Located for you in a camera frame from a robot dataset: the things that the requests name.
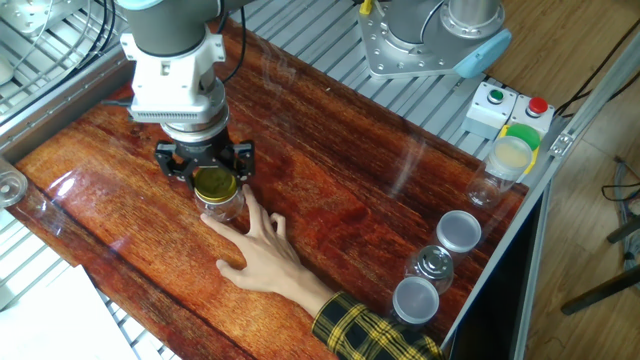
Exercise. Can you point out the clear jar silver metal lid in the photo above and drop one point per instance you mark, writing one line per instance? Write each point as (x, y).
(433, 263)

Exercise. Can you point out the grey box red button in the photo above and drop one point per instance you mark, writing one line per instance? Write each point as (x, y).
(537, 119)

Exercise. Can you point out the silver UR5 robot arm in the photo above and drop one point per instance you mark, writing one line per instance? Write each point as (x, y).
(170, 25)

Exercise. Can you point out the glossy wood grain mat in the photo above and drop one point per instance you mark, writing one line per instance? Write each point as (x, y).
(350, 190)

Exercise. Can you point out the grey box green button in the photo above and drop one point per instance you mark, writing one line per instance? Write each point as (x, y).
(487, 112)

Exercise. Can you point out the small clear glass jar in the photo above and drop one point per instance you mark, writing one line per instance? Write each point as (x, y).
(220, 210)

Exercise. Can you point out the dark chair leg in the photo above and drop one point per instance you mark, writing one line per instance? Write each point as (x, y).
(600, 290)
(625, 230)

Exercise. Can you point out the grey aluminium rail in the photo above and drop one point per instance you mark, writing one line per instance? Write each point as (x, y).
(50, 105)

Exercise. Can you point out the white paper sheet stack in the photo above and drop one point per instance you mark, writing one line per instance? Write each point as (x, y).
(50, 325)

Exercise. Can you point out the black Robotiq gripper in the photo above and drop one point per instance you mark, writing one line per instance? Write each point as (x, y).
(202, 155)

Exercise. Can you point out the yellow box green round cap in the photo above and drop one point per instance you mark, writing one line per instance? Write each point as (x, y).
(524, 134)

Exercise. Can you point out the bare human hand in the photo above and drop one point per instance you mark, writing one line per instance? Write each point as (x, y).
(270, 265)

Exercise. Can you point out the empty clear lidless jar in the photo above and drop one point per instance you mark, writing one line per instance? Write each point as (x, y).
(10, 187)

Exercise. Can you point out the clear jar white plastic lid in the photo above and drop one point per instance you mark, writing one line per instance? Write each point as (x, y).
(415, 300)
(458, 230)

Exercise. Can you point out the black flat panel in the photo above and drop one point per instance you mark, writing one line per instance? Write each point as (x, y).
(495, 310)

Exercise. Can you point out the gold metal jar lid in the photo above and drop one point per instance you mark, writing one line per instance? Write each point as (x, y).
(215, 184)

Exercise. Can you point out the silver metal mounting plate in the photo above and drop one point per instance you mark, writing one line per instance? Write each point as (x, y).
(30, 12)

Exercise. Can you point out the large clear jar white lid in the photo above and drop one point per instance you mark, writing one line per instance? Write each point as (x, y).
(509, 156)

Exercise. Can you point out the aluminium frame post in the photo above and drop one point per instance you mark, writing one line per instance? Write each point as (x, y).
(590, 107)

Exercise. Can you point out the yellow plastic clip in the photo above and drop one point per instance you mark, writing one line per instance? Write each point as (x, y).
(366, 7)

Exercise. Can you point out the forearm yellow black plaid sleeve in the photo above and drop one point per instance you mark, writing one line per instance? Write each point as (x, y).
(360, 332)

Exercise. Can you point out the white printed wrist mount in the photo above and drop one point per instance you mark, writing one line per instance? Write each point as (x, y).
(170, 85)

